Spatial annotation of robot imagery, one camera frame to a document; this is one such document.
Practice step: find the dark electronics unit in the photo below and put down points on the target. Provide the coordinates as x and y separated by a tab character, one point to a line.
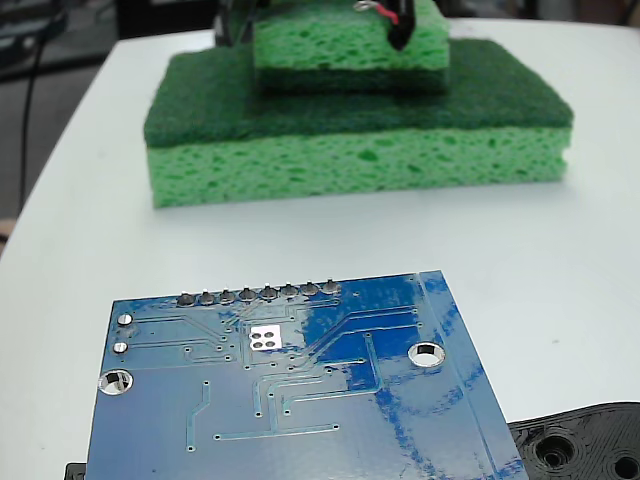
25	35

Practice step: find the black plastic mount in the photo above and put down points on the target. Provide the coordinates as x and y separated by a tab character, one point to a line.
575	445

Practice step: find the large green scouring sponge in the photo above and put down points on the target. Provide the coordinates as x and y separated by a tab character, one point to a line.
320	160

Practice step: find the small green scouring sponge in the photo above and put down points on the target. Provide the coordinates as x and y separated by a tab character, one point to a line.
325	45

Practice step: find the blue printed circuit board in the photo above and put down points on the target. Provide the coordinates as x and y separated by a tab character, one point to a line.
300	410

